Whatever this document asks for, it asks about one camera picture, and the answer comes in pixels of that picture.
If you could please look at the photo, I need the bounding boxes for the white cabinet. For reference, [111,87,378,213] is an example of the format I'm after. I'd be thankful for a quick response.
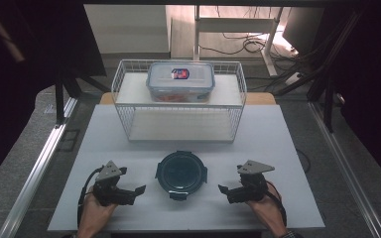
[83,4,173,56]

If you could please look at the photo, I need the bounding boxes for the hand-held gripper cable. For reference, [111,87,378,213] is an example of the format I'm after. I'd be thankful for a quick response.
[76,166,105,230]
[264,180,289,228]

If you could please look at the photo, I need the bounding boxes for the white desk frame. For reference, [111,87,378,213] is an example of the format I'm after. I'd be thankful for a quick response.
[192,4,284,78]

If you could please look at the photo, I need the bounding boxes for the person's left hand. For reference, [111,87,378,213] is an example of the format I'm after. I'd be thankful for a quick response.
[77,185,119,232]

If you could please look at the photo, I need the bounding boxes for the person's right hand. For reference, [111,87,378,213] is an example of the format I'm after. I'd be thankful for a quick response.
[245,181,288,231]

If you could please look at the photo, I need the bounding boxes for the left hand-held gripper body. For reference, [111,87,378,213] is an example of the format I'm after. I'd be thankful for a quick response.
[92,160,137,207]

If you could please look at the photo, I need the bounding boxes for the white wire shelf rack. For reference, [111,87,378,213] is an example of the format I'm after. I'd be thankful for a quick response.
[111,59,248,144]

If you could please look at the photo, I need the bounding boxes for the left hand-held gripper cable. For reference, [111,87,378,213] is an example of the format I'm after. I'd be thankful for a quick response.
[76,166,105,230]

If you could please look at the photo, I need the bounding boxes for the wooden board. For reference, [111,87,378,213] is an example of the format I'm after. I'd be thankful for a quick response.
[98,91,278,106]

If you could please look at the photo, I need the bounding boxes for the black metal stand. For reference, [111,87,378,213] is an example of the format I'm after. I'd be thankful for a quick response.
[54,63,112,127]
[273,9,369,134]

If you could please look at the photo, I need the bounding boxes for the dark round food container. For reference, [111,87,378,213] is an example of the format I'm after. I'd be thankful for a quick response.
[155,150,209,202]

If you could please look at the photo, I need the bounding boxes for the black floor cables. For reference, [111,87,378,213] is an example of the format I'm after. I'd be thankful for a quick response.
[197,5,301,64]

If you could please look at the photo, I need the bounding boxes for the white power strip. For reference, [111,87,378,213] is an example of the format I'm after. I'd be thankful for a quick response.
[284,71,302,86]

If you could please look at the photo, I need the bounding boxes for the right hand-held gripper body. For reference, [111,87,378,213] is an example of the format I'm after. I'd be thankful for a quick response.
[226,160,276,204]

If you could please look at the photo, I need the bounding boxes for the right hand-held gripper cable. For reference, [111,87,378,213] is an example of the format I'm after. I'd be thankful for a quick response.
[264,180,289,228]

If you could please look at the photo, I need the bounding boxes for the aluminium rail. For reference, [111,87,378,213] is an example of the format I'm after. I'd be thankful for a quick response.
[0,97,79,238]
[309,100,381,238]

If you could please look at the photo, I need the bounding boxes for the clear rectangular food container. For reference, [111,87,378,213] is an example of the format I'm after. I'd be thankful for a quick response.
[146,61,216,104]

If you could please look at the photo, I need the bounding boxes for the thin black cable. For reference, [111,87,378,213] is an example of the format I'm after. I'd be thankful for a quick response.
[295,148,312,175]

